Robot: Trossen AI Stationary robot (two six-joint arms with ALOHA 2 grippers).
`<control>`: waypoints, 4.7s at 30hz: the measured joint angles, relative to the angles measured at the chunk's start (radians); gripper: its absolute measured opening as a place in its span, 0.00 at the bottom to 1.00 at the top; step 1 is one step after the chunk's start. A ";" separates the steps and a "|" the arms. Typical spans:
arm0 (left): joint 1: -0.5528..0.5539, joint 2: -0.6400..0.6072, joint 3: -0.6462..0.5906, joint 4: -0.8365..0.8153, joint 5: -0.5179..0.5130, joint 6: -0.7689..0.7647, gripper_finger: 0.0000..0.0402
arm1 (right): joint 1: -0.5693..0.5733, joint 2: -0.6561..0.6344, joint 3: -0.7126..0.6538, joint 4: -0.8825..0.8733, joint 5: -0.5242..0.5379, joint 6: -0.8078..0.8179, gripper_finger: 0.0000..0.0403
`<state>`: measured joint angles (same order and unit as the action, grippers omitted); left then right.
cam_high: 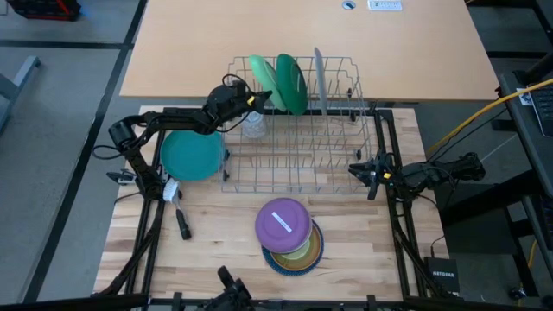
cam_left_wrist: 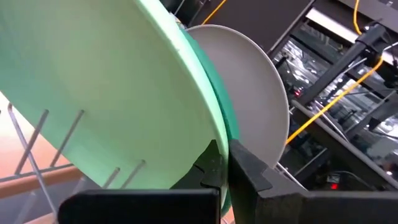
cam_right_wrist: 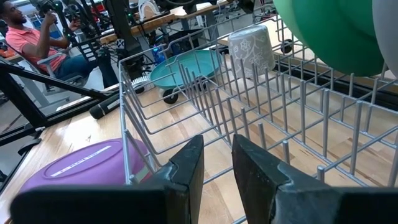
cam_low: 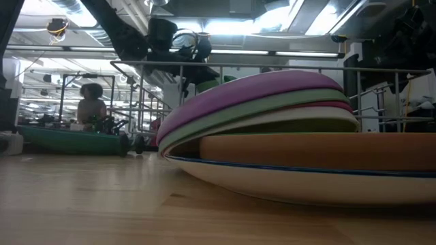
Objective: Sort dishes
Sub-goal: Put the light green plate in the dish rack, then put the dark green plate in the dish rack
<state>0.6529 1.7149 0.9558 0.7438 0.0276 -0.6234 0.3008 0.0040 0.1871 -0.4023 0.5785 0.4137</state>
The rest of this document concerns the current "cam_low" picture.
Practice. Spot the orange plate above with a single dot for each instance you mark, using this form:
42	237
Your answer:
306	151

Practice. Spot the teal plate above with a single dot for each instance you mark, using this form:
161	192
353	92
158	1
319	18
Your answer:
75	144

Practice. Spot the person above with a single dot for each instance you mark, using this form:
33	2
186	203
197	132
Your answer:
91	109

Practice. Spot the pink plate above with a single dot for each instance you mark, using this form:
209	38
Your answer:
334	105

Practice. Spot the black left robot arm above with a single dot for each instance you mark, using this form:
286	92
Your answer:
112	27

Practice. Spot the light green plate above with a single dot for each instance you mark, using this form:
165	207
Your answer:
207	85

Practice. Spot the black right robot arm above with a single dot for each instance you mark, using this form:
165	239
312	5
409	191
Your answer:
402	30

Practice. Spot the grey plate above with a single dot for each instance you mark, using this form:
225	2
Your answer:
266	69

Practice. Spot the long light bar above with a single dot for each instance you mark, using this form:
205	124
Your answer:
289	53

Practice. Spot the purple plate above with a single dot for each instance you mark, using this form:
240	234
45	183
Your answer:
245	90

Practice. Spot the black metal stand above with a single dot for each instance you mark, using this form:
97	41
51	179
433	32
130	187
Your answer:
62	98

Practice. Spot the dark green plate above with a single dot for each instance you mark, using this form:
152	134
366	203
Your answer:
229	79

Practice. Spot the sage green plate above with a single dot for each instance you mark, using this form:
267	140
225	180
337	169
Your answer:
259	106

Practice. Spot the white plastic fitting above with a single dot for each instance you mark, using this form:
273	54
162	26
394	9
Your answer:
10	144

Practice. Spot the white plate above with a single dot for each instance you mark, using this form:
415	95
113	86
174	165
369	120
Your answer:
306	115

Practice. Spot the translucent green plate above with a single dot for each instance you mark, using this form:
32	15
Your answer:
289	126

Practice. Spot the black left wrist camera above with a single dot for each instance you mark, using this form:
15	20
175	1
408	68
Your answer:
161	34

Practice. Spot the blue patterned plate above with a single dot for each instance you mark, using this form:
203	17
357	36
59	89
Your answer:
306	185

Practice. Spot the ceiling fluorescent light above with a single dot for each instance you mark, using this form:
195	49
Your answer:
231	27

